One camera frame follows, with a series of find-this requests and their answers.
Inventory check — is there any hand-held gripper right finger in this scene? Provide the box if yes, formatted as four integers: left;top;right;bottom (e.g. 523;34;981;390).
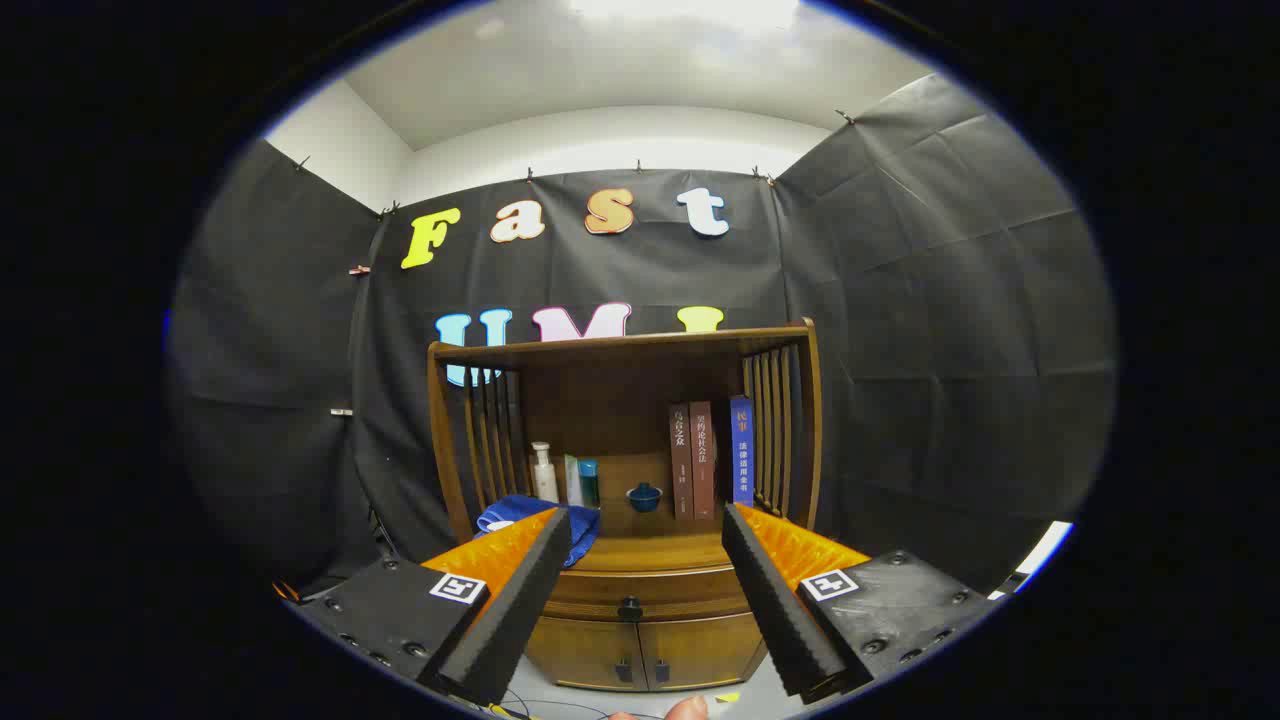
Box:
721;502;1001;701

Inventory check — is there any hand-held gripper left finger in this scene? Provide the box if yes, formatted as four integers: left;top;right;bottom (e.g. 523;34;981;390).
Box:
283;505;573;707

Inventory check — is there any wooden drawer with black knob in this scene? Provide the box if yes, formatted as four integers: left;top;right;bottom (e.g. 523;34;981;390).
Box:
540;565;753;623

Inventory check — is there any wooden countertop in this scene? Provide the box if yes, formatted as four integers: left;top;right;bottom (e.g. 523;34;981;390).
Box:
475;495;801;573

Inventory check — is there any wooden cabinet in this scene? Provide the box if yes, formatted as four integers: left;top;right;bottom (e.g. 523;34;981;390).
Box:
427;318;823;693

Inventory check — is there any folded blue towel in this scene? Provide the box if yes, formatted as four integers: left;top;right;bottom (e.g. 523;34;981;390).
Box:
474;494;602;568

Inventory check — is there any reddish brown book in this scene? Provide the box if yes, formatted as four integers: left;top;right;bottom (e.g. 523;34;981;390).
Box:
690;401;717;520

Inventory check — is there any blue book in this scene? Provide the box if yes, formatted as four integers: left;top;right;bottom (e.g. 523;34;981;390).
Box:
730;395;756;507

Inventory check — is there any dark brown book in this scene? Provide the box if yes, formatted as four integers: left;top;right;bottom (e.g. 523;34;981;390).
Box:
669;403;694;521

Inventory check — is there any white panel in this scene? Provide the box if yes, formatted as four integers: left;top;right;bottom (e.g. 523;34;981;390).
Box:
990;520;1076;601

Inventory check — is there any black floor cable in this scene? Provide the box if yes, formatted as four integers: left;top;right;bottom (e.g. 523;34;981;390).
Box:
500;688;613;720

